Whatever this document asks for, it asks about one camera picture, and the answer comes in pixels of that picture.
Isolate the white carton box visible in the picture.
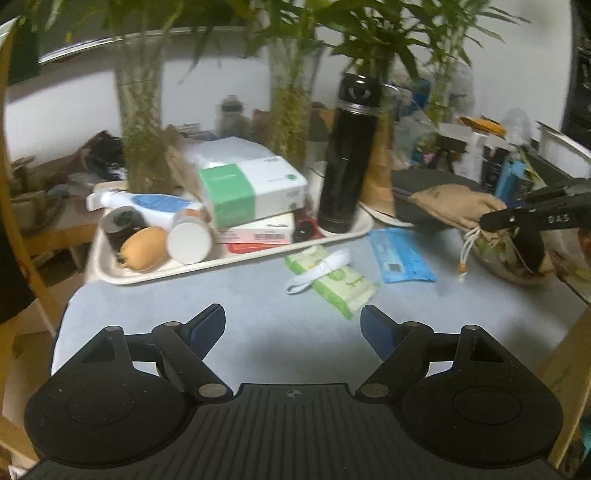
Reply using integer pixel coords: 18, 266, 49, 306
438, 122, 491, 182

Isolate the blue packet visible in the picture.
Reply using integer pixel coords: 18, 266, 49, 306
369, 226, 437, 284

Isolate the bamboo in small glass vase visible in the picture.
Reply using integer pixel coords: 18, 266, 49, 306
332, 0, 532, 128

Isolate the blue box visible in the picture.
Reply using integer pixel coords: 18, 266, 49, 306
494, 159, 527, 204

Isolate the green wet wipes pack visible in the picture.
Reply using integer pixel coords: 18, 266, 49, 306
285, 246, 380, 320

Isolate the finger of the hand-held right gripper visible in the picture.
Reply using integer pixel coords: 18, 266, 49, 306
479, 196, 591, 274
522, 180, 591, 205

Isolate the grey zip case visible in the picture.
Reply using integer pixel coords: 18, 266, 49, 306
391, 169, 484, 230

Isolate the bamboo in flared glass vase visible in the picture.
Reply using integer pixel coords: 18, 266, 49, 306
194, 0, 416, 169

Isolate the white elastic strap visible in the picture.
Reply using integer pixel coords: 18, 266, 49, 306
285, 247, 351, 295

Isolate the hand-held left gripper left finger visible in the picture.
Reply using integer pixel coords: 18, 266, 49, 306
69, 303, 234, 401

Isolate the beige tray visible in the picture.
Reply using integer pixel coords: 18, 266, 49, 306
85, 181, 374, 287

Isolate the white lidded jar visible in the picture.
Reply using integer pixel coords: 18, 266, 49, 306
167, 208, 214, 265

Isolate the black cloth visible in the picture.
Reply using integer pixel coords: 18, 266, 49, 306
0, 203, 38, 325

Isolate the white plastic bag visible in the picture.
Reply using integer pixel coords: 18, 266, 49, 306
184, 137, 279, 172

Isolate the red flat packet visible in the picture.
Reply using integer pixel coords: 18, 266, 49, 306
228, 242, 288, 254

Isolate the black thermos bottle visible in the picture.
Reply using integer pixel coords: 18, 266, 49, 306
317, 72, 384, 234

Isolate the beige drawstring bag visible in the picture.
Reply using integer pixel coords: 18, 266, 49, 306
409, 183, 508, 283

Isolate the white blue spray bottle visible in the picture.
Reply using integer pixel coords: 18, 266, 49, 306
85, 190, 200, 225

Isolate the cardboard box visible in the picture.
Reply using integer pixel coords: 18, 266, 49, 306
534, 305, 591, 472

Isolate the black round container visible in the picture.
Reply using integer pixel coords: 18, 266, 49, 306
102, 206, 148, 250

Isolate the tan egg-shaped sponge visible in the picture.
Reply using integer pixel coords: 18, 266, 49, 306
117, 226, 168, 272

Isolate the yellow orange pouch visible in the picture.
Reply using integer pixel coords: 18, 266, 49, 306
459, 116, 502, 135

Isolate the tall bamboo in glass vase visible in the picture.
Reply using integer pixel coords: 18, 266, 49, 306
28, 0, 222, 195

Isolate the green white tissue box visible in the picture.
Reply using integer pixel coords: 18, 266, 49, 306
198, 155, 310, 230

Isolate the pink white flat box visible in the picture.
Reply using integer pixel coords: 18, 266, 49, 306
214, 211, 297, 245

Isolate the wooden side table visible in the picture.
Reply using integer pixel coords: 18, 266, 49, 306
9, 157, 121, 271

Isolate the white plastic tub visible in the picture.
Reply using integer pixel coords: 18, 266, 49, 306
535, 120, 591, 182

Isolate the wooden chair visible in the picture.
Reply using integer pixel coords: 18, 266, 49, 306
0, 18, 63, 464

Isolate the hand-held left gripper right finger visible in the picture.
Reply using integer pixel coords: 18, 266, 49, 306
355, 305, 518, 398

